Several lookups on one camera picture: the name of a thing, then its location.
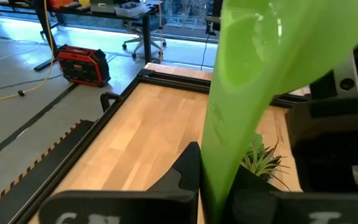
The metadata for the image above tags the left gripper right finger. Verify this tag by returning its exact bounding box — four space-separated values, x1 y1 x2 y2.
224 164 281 224

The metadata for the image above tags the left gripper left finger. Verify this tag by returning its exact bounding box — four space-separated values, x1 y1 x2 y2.
147 141 203 202

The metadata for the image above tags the green measuring cup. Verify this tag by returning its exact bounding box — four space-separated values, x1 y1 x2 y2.
198 0 358 224

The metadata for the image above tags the succulent in triangle-patterned pot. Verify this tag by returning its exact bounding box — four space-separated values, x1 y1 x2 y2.
240 133 292 191

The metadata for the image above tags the black-legged desk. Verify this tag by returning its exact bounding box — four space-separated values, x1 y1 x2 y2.
0 0 167 72

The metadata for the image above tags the red and black toolbox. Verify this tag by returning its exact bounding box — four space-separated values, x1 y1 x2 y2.
55 44 112 88

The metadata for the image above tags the office chair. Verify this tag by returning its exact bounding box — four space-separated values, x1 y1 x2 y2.
121 14 168 60

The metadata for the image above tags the black hazard-striped floor mat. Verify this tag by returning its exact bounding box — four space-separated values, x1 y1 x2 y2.
0 119 96 224

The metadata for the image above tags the clear plastic tray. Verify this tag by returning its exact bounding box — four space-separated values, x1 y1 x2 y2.
113 1 155 18

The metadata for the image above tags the grey storage box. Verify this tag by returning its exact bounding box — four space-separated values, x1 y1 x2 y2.
89 0 117 14

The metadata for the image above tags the orange box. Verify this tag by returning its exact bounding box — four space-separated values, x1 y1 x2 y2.
48 0 75 10

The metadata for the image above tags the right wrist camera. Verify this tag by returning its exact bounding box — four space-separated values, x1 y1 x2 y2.
332 49 358 100

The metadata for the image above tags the black hanging cable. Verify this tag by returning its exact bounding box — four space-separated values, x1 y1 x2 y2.
200 32 211 72

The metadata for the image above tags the yellow extension cable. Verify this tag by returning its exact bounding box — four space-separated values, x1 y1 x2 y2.
0 0 57 108

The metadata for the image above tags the black floor cable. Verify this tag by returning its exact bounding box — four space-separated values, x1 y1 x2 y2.
0 73 64 96

